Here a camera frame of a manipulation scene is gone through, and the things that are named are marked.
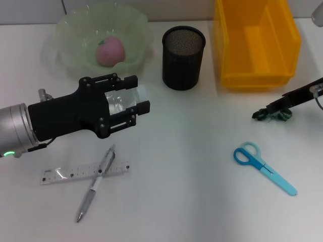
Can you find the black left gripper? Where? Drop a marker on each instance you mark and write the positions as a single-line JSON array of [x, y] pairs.
[[68, 113]]

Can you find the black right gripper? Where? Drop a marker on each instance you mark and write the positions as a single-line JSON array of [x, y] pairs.
[[302, 92]]

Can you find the clear green-label water bottle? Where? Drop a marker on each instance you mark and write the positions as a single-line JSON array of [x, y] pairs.
[[123, 99]]

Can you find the green plastic wrapper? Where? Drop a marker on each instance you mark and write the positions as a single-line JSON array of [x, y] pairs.
[[285, 116]]

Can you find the pink peach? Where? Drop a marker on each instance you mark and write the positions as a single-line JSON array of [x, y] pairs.
[[109, 53]]

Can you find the blue scissors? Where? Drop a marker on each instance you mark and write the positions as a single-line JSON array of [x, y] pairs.
[[262, 166]]

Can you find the black mesh pen holder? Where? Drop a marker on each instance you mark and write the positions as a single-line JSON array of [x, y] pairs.
[[181, 65]]

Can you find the pale green fruit plate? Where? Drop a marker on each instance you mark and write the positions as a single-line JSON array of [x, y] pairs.
[[70, 50]]

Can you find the silver white ballpoint pen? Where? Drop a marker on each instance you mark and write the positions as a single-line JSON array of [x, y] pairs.
[[94, 184]]

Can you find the clear plastic ruler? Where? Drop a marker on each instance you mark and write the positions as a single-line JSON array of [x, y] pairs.
[[68, 174]]

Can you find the yellow plastic bin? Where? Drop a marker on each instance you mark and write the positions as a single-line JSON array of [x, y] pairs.
[[255, 45]]

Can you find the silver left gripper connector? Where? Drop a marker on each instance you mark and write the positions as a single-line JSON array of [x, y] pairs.
[[44, 95]]

